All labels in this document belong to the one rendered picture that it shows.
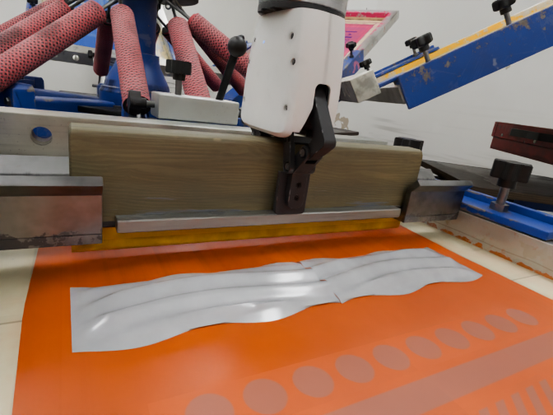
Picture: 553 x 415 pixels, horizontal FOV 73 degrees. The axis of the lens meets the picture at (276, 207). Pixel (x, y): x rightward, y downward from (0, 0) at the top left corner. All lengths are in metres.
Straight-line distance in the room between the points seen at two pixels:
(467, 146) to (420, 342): 2.39
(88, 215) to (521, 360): 0.31
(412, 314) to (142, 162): 0.23
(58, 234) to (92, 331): 0.09
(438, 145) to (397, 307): 2.48
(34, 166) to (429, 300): 0.33
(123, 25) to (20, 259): 0.65
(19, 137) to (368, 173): 0.39
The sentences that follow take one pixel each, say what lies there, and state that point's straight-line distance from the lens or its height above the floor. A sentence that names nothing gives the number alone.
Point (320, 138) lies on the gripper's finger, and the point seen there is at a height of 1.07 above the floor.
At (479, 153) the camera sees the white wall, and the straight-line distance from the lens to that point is 2.59.
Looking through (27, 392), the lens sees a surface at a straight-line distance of 0.22.
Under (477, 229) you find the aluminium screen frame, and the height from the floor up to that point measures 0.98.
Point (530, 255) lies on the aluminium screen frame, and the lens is 0.49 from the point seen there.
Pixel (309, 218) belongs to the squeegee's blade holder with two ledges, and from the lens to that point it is 0.36.
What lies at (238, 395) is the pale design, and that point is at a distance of 0.21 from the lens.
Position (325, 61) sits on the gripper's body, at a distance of 0.32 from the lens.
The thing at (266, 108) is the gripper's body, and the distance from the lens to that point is 0.33.
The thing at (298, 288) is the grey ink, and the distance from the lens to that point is 0.29.
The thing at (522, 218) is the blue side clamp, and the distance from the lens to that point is 0.51.
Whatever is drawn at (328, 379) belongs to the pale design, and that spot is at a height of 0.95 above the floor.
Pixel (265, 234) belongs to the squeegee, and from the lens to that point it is 0.37.
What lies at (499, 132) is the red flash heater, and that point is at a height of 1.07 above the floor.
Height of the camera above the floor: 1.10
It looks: 17 degrees down
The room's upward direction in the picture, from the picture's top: 8 degrees clockwise
